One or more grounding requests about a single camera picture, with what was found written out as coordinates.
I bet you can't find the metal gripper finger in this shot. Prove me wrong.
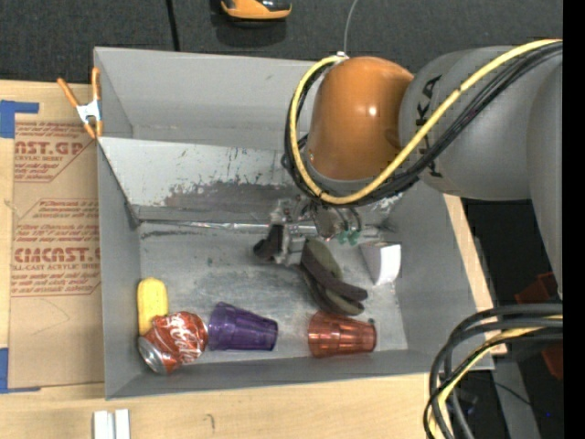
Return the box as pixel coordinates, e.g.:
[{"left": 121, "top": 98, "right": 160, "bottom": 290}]
[
  {"left": 272, "top": 237, "right": 305, "bottom": 267},
  {"left": 252, "top": 212, "right": 287, "bottom": 261}
]

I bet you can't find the grey metal bin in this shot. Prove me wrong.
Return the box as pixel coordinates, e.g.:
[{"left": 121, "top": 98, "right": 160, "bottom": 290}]
[{"left": 92, "top": 47, "right": 497, "bottom": 401}]

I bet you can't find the purple plastic cup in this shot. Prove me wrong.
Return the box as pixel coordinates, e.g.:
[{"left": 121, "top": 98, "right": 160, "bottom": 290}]
[{"left": 207, "top": 301, "right": 280, "bottom": 353}]

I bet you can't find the orange plastic cup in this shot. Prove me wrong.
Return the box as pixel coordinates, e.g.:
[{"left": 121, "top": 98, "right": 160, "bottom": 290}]
[{"left": 306, "top": 310, "right": 378, "bottom": 359}]

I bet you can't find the yellow sponge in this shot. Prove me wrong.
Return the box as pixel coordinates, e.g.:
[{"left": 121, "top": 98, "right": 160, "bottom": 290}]
[{"left": 136, "top": 277, "right": 170, "bottom": 337}]

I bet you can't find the crushed red soda can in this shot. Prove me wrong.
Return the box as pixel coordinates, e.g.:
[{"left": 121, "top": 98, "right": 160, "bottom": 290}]
[{"left": 136, "top": 310, "right": 210, "bottom": 376}]

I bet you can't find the brown cardboard board red print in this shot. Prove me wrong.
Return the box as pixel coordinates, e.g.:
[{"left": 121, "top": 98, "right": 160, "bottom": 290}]
[{"left": 0, "top": 79, "right": 107, "bottom": 395}]

